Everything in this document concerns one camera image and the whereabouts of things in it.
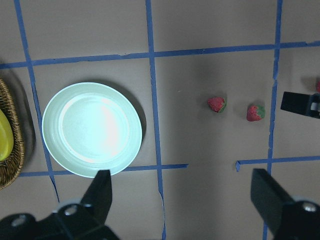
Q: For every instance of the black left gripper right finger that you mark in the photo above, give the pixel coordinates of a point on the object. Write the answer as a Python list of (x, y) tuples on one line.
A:
[(269, 198)]

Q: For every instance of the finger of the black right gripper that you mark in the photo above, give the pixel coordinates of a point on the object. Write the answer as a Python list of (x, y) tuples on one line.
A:
[(301, 104)]

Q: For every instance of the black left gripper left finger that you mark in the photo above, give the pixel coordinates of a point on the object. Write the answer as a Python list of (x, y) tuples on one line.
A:
[(98, 197)]

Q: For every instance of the red strawberry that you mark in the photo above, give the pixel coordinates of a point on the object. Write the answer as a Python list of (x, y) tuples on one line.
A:
[(255, 113), (317, 86), (217, 104)]

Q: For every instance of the light green plate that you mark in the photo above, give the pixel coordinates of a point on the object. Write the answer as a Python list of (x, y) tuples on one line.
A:
[(89, 126)]

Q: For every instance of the wicker fruit basket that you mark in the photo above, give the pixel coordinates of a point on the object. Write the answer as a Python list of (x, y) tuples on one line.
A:
[(12, 166)]

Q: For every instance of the yellow banana bunch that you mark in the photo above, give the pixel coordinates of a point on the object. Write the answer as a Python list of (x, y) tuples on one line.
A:
[(6, 137)]

